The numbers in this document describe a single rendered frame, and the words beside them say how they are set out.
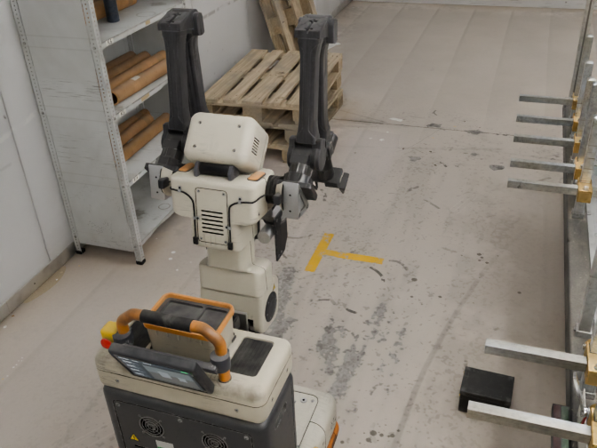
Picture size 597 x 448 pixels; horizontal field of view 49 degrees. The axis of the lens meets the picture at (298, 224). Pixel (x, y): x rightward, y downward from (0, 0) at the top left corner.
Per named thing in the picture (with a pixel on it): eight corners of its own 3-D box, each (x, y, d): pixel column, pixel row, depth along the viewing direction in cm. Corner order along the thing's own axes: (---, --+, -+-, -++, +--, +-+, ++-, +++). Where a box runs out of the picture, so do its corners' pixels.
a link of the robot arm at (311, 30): (288, 16, 179) (322, 18, 176) (304, 12, 191) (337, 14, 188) (286, 171, 196) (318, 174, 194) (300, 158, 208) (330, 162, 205)
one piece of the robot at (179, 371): (234, 405, 179) (210, 375, 161) (123, 379, 190) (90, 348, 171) (247, 368, 185) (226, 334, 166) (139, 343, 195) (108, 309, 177)
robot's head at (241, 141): (244, 165, 181) (256, 115, 184) (178, 156, 188) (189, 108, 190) (261, 179, 195) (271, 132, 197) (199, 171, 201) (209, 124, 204)
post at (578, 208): (570, 227, 264) (593, 116, 239) (570, 222, 267) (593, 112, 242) (579, 228, 263) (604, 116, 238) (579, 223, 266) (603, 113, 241)
